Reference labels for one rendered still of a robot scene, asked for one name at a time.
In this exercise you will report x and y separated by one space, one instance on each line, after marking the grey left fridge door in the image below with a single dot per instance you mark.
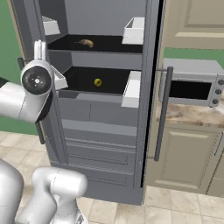
29 23

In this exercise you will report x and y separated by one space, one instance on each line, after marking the white fridge door bin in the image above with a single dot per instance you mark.
60 80
134 30
132 90
50 26

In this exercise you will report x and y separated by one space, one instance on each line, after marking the grey fridge drawer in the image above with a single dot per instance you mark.
99 160

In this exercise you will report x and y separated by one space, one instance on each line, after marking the yellow pear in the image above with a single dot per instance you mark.
98 82

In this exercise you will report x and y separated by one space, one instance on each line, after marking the beige base cupboard door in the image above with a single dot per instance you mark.
186 157

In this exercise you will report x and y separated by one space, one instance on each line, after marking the grey right fridge door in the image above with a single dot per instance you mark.
148 87

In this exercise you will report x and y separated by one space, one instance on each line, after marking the grey toaster oven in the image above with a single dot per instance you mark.
189 87

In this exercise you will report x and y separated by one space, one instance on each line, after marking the brown yellow banana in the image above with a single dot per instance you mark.
86 43

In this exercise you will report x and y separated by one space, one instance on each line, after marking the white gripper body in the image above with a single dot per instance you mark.
40 51

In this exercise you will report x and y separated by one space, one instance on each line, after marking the grey fridge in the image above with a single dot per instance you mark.
99 131

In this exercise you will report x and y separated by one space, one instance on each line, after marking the grey fridge door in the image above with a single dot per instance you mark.
148 87
29 23

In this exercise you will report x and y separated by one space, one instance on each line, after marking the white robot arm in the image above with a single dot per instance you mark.
17 102

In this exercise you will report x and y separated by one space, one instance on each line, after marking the beige wall cupboard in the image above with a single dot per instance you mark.
194 20

